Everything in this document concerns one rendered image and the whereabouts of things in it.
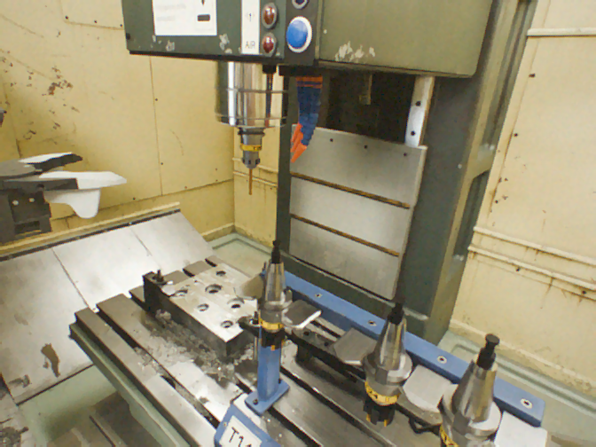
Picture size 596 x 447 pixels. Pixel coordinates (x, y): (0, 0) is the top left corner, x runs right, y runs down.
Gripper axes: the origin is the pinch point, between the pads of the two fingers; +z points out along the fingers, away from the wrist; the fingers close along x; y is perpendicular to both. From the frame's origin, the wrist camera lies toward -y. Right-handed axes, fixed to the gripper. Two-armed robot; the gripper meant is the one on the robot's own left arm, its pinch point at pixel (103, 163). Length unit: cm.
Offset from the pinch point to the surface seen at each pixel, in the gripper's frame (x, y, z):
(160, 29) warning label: -5.2, -19.0, 13.6
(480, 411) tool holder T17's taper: 52, 21, 18
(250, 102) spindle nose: -0.5, -8.0, 28.7
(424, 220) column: 19, 25, 82
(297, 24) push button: 24.2, -19.2, 13.7
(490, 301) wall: 38, 63, 119
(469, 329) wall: 33, 78, 118
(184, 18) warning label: 1.3, -20.5, 13.8
